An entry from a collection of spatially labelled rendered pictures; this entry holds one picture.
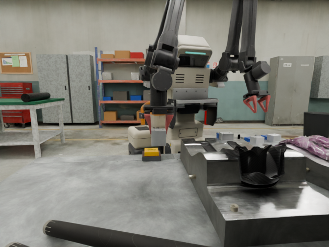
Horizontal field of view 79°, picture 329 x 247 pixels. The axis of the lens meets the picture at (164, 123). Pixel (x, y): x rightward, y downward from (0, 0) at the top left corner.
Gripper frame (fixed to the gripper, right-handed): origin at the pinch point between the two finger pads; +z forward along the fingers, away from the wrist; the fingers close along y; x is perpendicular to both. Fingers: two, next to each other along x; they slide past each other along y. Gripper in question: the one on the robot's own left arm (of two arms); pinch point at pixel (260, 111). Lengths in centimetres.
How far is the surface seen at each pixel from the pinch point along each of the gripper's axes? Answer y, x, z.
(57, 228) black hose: -84, -20, 28
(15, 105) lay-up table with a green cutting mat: -168, 259, -111
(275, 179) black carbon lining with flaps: -37, -31, 27
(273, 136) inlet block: 4.0, 0.7, 12.9
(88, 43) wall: -50, 453, -371
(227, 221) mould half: -54, -33, 31
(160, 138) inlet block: -54, -6, 9
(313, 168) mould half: -11.1, -22.8, 27.2
